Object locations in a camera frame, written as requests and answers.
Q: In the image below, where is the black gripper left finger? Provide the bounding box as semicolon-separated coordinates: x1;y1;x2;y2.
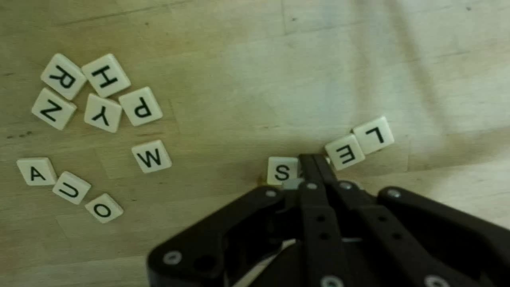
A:
146;153;347;287

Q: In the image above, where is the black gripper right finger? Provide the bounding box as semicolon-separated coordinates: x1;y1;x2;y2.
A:
313;153;510;287

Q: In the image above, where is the cream letter tile S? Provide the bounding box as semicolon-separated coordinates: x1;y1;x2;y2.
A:
266;155;305;188

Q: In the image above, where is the cream letter tile E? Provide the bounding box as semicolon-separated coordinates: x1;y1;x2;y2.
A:
323;133;368;173

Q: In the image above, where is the cream letter tile L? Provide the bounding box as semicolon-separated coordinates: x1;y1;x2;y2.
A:
350;115;396;157

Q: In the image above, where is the cream letter tile W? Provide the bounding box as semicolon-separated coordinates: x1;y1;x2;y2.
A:
128;139;173;176

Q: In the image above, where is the cream letter tile O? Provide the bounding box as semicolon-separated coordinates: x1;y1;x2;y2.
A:
82;192;125;225

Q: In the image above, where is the cream letter tile P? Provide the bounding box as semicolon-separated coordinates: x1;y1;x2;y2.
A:
116;85;165;128

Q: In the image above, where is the cream letter tile U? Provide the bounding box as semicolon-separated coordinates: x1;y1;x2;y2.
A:
50;169;92;208

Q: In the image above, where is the cream letter tile Y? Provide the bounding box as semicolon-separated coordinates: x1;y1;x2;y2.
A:
82;93;124;134

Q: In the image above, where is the cream letter tile H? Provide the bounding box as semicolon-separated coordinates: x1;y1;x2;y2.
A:
79;51;132;101

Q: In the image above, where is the cream letter tile A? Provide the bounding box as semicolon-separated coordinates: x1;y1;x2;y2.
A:
14;157;58;188

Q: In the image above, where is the cream letter tile Z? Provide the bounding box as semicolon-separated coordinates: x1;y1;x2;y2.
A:
28;86;77;133

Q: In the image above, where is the cream letter tile R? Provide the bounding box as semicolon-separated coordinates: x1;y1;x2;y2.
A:
39;51;87;102

